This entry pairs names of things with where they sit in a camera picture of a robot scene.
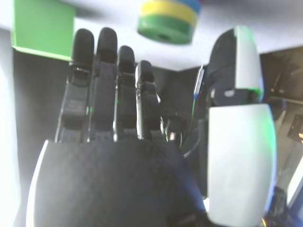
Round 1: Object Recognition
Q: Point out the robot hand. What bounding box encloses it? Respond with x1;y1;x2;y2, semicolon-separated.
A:
25;25;277;227

